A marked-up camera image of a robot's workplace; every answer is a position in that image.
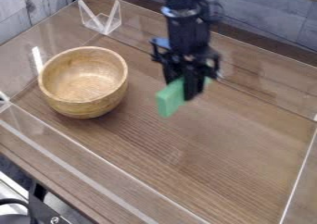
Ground black table leg bracket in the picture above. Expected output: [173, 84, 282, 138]
[28, 182, 72, 224]

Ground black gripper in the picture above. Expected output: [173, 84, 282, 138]
[149, 37, 220, 101]

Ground clear acrylic enclosure walls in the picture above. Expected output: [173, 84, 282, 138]
[0, 6, 317, 224]

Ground wooden bowl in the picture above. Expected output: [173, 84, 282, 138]
[38, 46, 128, 119]

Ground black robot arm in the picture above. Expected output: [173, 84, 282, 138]
[149, 0, 220, 101]

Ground black cable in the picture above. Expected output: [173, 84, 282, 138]
[0, 198, 32, 217]

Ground green rectangular block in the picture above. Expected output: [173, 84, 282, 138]
[155, 76, 214, 118]

